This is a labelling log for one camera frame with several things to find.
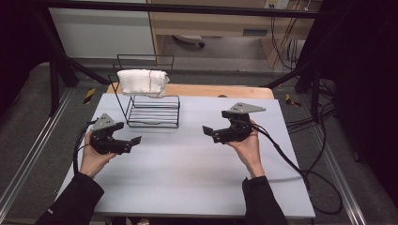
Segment person's right hand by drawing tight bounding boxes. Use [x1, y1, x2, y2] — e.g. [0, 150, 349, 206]
[226, 119, 266, 179]

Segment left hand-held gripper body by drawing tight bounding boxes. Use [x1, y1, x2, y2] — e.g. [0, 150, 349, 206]
[89, 112, 133, 156]

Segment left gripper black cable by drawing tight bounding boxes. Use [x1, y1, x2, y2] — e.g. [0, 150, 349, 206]
[72, 119, 99, 174]

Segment black metal frame crossbar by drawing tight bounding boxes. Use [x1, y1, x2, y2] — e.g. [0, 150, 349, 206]
[33, 0, 333, 20]

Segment person's left hand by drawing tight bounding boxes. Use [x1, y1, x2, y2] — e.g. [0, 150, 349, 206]
[79, 130, 117, 180]

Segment hanging cables under desk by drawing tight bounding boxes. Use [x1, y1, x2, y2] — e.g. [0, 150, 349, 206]
[269, 15, 299, 70]

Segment yellow black tape marker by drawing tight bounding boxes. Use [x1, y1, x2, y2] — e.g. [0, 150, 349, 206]
[284, 93, 302, 108]
[83, 87, 97, 105]

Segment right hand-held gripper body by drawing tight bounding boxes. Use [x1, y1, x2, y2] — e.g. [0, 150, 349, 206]
[211, 101, 268, 145]

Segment white wall socket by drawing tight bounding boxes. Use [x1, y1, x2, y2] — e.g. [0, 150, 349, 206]
[264, 0, 291, 10]

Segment aluminium floor rail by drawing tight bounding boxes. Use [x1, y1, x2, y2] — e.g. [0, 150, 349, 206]
[0, 88, 75, 214]
[313, 124, 368, 225]

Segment black curtain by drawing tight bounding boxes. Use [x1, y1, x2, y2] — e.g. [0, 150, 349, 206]
[0, 0, 53, 109]
[313, 0, 398, 203]

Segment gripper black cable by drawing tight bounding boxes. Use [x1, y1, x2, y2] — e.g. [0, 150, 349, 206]
[72, 119, 99, 174]
[249, 122, 344, 216]

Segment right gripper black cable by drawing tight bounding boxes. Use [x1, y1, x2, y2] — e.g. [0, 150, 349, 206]
[249, 122, 344, 216]

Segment bundle of black floor cables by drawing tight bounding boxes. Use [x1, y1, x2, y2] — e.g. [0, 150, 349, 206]
[284, 78, 338, 135]

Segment black wire rack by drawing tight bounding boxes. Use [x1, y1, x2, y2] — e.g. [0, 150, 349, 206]
[107, 53, 182, 129]

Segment white towel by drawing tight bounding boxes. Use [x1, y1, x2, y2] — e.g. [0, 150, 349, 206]
[116, 68, 171, 99]

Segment light wooden desk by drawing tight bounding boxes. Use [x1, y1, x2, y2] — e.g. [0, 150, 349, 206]
[146, 0, 324, 66]

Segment wooden table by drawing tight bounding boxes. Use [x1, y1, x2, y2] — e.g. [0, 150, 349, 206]
[106, 82, 276, 100]

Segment chair base with caster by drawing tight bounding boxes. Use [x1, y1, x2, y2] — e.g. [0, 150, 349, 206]
[172, 34, 207, 49]

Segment black metal frame stand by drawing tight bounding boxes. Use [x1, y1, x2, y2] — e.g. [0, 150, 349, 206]
[32, 8, 111, 117]
[264, 12, 348, 124]

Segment white cabinet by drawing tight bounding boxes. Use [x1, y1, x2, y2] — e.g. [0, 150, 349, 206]
[48, 0, 157, 60]

